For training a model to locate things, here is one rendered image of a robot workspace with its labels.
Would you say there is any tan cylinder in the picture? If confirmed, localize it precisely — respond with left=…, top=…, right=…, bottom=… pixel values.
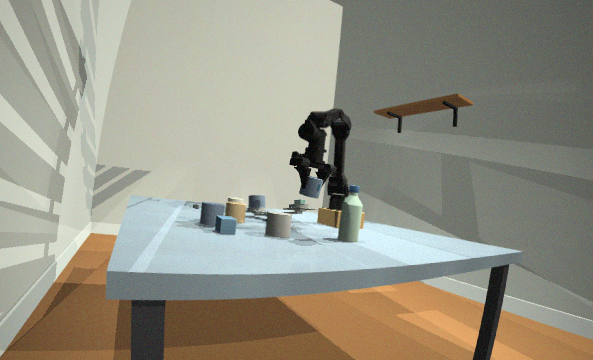
left=225, top=202, right=247, bottom=223

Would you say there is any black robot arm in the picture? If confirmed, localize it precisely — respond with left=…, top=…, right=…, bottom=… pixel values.
left=298, top=109, right=352, bottom=211

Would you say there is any blue cube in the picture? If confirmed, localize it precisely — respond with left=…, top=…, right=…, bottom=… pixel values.
left=215, top=215, right=237, bottom=235

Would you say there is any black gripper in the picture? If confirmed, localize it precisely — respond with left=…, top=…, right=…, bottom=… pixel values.
left=289, top=144, right=337, bottom=189

